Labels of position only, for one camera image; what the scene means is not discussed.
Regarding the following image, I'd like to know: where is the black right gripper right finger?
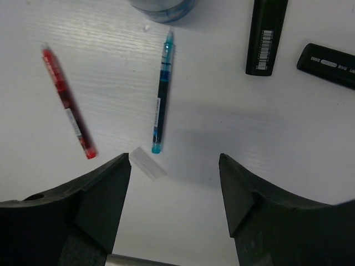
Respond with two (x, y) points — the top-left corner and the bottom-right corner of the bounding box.
(219, 154), (354, 265)

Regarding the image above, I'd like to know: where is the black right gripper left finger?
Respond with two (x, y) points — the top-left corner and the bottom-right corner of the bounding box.
(1, 154), (131, 265)

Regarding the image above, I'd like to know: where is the red gel pen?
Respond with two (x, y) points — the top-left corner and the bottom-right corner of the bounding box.
(42, 44), (98, 160)

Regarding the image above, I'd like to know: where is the blue gel pen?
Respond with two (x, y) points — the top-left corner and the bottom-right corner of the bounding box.
(151, 28), (174, 154)

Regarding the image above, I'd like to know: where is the clear plastic pen cap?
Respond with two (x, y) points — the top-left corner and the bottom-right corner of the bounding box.
(129, 147), (167, 180)

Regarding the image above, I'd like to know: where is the pink capped black highlighter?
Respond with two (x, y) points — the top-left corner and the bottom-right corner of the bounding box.
(296, 43), (354, 90)

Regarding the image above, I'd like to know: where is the orange capped black highlighter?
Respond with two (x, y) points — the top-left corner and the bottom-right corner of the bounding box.
(245, 0), (288, 76)

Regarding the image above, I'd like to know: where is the blue round jar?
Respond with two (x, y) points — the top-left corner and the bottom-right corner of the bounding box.
(128, 0), (198, 23)

